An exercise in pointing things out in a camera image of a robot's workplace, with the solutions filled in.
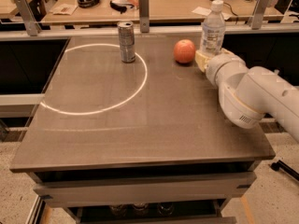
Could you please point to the black chair base leg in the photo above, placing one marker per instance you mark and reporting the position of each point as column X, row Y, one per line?
column 280, row 165

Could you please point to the white paper sheet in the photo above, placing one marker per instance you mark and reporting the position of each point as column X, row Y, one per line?
column 206, row 12

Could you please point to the right metal bracket post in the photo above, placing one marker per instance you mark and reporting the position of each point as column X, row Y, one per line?
column 256, row 20

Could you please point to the grey drawer front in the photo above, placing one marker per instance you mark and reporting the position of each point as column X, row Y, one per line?
column 158, row 189

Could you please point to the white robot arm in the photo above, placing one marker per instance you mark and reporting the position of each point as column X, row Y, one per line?
column 246, row 95

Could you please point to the left metal bracket post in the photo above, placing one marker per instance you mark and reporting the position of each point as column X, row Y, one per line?
column 31, row 25

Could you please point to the black sunglasses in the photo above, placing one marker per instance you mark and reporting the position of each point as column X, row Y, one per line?
column 121, row 8

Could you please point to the red apple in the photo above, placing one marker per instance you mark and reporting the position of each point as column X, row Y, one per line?
column 184, row 51

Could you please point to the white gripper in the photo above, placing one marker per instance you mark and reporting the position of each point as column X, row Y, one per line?
column 215, row 65

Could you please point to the small paper card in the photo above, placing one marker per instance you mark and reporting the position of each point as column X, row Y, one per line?
column 64, row 9

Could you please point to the middle metal bracket post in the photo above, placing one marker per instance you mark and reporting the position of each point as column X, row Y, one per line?
column 144, row 16

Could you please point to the clear blue-label plastic bottle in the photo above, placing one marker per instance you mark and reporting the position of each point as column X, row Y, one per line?
column 213, row 30

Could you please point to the metal bracket post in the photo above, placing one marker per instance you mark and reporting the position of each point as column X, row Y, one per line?
column 144, row 16
column 31, row 25
column 256, row 20

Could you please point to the silver drink can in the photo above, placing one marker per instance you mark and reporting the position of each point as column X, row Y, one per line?
column 127, row 41

